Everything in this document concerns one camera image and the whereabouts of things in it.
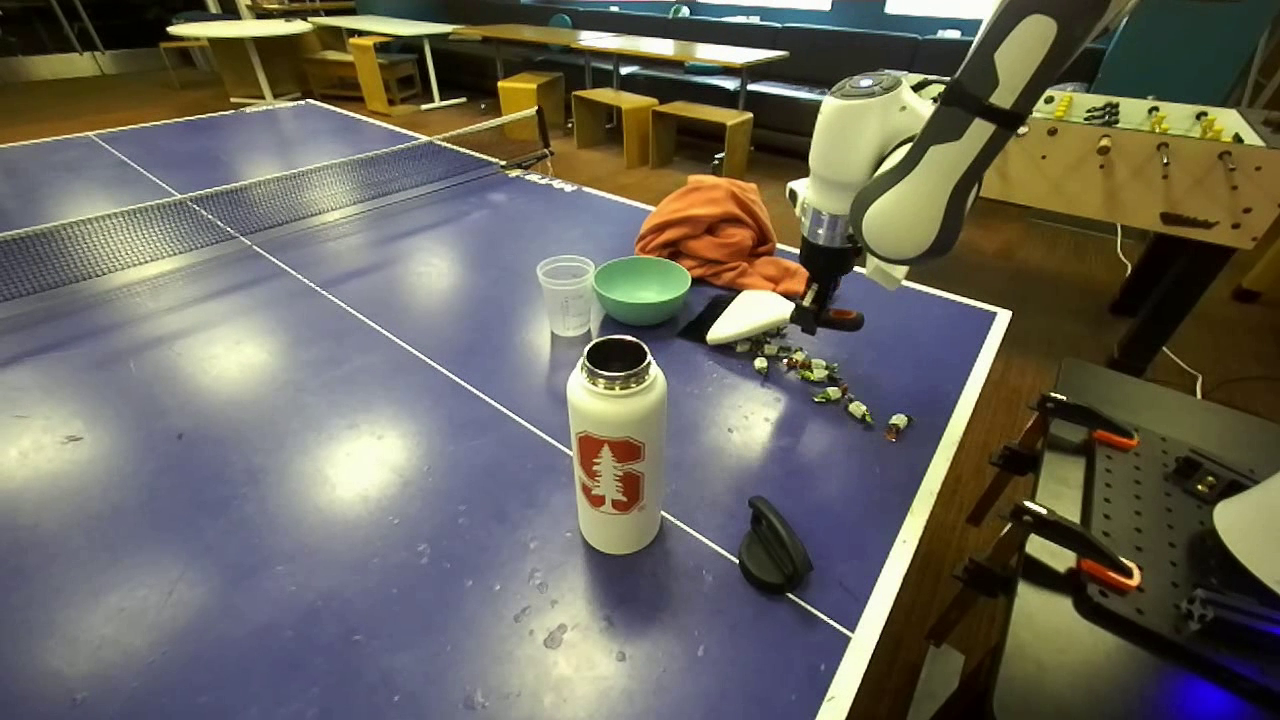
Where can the clear plastic measuring cup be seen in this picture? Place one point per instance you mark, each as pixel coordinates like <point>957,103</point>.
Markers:
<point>571,293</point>

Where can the black bottle cap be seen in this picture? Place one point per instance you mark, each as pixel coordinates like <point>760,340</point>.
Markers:
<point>772,544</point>

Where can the white bottle red logo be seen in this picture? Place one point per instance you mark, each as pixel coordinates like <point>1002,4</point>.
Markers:
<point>616,460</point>

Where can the round white table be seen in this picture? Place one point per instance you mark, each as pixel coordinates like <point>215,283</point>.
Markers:
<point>242,24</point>

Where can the white rectangular table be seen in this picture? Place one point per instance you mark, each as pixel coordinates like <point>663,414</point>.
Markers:
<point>387,24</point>

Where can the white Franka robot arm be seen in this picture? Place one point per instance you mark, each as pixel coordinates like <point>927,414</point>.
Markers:
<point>922,160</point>

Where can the wooden chair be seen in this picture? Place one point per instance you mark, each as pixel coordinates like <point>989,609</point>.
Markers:
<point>364,72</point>

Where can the orange cloth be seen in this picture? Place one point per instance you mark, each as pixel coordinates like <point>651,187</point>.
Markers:
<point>720,232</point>

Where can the teal green bowl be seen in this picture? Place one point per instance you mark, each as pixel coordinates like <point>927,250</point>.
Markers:
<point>641,297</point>

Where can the table tennis net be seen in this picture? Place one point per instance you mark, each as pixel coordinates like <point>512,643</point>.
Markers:
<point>135,227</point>

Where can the long wooden table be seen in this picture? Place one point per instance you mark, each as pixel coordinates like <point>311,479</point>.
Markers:
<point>625,47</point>

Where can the black perforated mount plate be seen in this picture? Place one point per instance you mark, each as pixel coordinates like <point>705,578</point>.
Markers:
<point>1147,532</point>

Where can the wooden foosball table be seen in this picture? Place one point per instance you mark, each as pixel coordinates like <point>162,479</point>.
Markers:
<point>1135,174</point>

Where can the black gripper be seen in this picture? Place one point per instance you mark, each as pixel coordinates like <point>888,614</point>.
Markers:
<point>825,275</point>

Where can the wooden bench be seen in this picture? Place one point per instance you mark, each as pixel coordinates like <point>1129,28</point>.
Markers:
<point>612,112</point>
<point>528,91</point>
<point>701,124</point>

